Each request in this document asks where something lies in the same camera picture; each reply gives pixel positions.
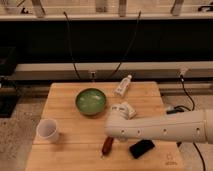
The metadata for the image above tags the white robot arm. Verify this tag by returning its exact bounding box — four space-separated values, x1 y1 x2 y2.
105 104 213 144

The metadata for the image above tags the wall power outlet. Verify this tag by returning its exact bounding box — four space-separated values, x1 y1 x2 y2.
89 70 97 82

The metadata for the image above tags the black cable left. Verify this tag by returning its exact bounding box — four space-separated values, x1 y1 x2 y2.
63 11 82 81

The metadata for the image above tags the small white box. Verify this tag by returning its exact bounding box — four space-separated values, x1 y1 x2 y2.
123 102 137 119

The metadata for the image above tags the red chili pepper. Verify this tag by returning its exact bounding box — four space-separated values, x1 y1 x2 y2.
101 137 114 156

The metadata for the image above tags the black cable right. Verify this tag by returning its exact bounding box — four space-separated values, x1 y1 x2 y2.
108 10 142 80

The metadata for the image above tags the white plastic bottle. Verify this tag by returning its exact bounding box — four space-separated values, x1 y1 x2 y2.
114 75 132 97

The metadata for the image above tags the white plastic cup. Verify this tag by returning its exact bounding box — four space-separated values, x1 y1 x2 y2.
36 119 59 143

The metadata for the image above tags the green ceramic bowl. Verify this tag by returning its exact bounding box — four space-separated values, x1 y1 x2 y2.
75 88 107 116

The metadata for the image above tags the black equipment at left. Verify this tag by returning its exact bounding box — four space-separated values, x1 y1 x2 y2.
0 46 19 118

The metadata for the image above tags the black smartphone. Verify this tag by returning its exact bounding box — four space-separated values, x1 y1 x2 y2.
129 140 155 159

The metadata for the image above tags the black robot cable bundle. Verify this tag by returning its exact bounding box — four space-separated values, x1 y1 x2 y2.
166 74 208 171

